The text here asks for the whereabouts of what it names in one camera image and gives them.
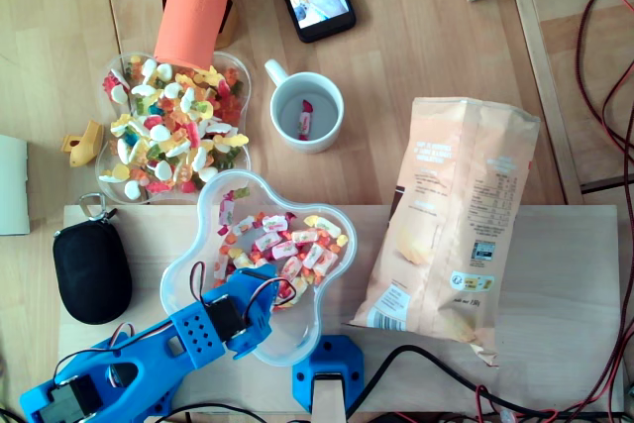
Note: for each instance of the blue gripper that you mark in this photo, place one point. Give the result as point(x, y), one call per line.
point(261, 278)

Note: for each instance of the clear Haribo candy tub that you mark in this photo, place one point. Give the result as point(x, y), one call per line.
point(292, 339)

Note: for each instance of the blue 3D-printed robot arm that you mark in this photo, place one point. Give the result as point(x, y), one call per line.
point(148, 363)

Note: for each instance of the pink white wrapped candy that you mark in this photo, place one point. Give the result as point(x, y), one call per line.
point(227, 210)

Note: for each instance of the yellow white wrapped candy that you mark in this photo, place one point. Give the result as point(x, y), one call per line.
point(324, 226)

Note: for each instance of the green yellow gummy bear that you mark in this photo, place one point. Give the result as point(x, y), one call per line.
point(242, 192)

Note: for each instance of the black zip pouch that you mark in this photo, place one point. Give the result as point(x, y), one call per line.
point(91, 272)

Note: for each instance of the white oval gummy candy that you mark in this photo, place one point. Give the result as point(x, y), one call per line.
point(132, 190)
point(159, 133)
point(119, 93)

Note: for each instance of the metal keyring clip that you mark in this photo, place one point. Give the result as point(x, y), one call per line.
point(94, 207)

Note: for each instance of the red white wrapped candy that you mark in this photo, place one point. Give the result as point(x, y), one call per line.
point(305, 121)

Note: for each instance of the orange crisps bag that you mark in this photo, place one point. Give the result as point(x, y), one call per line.
point(446, 225)

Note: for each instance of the clear plastic gummy tray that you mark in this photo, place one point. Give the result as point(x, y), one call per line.
point(106, 170)

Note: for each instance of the white ceramic mug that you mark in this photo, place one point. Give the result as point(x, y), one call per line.
point(307, 111)

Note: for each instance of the blue gummy candy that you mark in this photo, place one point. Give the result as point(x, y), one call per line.
point(131, 138)

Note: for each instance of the yellow plastic part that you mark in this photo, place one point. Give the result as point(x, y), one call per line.
point(86, 143)

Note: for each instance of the white flat box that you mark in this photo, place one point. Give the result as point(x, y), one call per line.
point(12, 185)

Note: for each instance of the light wooden base board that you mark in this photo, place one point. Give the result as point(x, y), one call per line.
point(545, 294)

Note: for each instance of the orange cylinder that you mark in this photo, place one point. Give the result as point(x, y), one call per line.
point(195, 7)

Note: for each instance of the blue post clamp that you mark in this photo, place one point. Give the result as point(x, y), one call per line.
point(327, 351)

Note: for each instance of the wooden post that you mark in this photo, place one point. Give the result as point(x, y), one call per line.
point(328, 398)

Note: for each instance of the wooden frame strip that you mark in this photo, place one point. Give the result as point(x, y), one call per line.
point(547, 96)

